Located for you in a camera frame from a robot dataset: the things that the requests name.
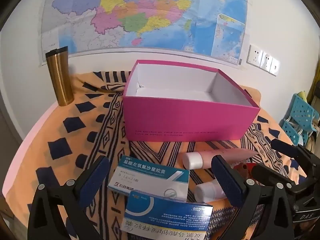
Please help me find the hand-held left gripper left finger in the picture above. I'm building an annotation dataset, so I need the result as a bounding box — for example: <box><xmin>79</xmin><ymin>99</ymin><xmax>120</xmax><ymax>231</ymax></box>
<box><xmin>27</xmin><ymin>156</ymin><xmax>110</xmax><ymax>240</ymax></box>

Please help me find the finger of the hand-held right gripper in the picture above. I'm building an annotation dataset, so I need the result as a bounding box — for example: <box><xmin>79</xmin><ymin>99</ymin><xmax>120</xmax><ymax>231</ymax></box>
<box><xmin>251</xmin><ymin>164</ymin><xmax>300</xmax><ymax>195</ymax></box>
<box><xmin>271</xmin><ymin>138</ymin><xmax>304</xmax><ymax>157</ymax></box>

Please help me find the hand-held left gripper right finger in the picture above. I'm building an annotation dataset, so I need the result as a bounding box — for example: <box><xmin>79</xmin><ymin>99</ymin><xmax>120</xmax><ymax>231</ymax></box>
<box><xmin>211</xmin><ymin>155</ymin><xmax>294</xmax><ymax>240</ymax></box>

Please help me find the red T-handle tool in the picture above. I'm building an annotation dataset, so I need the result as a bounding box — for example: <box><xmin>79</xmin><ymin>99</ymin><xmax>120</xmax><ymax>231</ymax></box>
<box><xmin>244</xmin><ymin>163</ymin><xmax>255</xmax><ymax>178</ymax></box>

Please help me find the small white capped tube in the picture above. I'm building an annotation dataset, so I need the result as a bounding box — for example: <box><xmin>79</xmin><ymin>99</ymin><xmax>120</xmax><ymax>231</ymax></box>
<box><xmin>194</xmin><ymin>180</ymin><xmax>227</xmax><ymax>203</ymax></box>

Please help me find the pink tube white cap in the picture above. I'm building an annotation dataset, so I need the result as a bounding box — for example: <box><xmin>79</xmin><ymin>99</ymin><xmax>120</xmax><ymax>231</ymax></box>
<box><xmin>182</xmin><ymin>148</ymin><xmax>259</xmax><ymax>170</ymax></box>

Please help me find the teal white medicine box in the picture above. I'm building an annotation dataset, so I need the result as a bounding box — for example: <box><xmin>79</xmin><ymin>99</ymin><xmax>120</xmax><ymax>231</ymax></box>
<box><xmin>107</xmin><ymin>155</ymin><xmax>190</xmax><ymax>202</ymax></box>

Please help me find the blue white medicine box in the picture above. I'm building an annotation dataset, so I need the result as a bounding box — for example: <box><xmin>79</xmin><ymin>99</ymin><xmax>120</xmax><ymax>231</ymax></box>
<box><xmin>120</xmin><ymin>192</ymin><xmax>214</xmax><ymax>240</ymax></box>

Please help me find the pink cardboard box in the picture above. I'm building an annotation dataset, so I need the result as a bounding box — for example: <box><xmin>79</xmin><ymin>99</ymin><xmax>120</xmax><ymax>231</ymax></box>
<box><xmin>122</xmin><ymin>59</ymin><xmax>261</xmax><ymax>143</ymax></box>

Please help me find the blue perforated plastic basket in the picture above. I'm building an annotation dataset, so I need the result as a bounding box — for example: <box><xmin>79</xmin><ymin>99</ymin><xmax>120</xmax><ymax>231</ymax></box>
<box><xmin>279</xmin><ymin>93</ymin><xmax>320</xmax><ymax>145</ymax></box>

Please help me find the orange patterned blanket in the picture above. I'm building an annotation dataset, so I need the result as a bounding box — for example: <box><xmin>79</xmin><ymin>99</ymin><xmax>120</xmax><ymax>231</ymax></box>
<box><xmin>5</xmin><ymin>71</ymin><xmax>310</xmax><ymax>240</ymax></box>

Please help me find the gold metal tumbler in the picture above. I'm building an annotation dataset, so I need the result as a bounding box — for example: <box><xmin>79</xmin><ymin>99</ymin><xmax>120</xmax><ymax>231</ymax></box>
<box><xmin>45</xmin><ymin>46</ymin><xmax>75</xmax><ymax>107</ymax></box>

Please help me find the white wall socket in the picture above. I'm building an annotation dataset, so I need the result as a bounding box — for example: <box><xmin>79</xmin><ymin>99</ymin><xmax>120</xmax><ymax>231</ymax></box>
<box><xmin>269</xmin><ymin>56</ymin><xmax>280</xmax><ymax>77</ymax></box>
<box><xmin>259</xmin><ymin>51</ymin><xmax>270</xmax><ymax>70</ymax></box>
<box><xmin>246</xmin><ymin>44</ymin><xmax>260</xmax><ymax>64</ymax></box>

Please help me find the colourful wall map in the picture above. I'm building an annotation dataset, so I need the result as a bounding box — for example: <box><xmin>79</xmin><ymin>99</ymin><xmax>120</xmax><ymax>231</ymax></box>
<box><xmin>37</xmin><ymin>0</ymin><xmax>250</xmax><ymax>67</ymax></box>

